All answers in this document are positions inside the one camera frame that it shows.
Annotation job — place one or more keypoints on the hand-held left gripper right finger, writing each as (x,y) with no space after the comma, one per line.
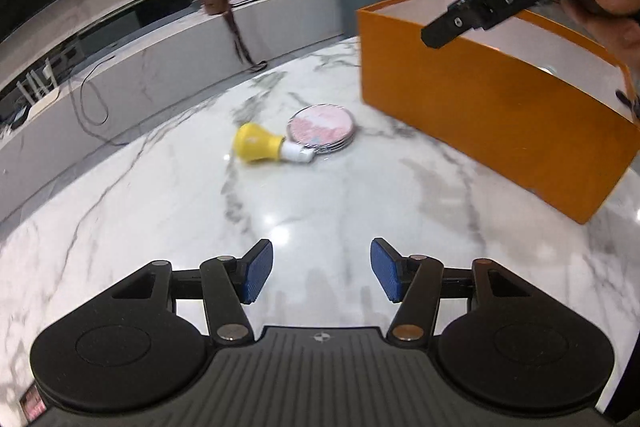
(387,269)

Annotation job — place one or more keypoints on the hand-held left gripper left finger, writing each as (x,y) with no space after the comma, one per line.
(257,272)

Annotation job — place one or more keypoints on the orange cardboard box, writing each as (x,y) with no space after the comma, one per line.
(475,117)

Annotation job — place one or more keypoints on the yellow bulb-shaped bottle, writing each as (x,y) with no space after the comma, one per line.
(255,144)

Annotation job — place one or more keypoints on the round pink compact mirror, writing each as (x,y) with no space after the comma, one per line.
(322,127)

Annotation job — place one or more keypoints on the person's right hand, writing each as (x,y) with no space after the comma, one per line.
(615,17)

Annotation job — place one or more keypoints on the grey round trash bin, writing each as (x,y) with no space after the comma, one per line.
(364,2)

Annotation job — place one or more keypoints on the white marble television console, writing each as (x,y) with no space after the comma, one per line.
(165,52)

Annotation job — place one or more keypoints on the white router with antennas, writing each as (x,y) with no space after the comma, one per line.
(37,87)

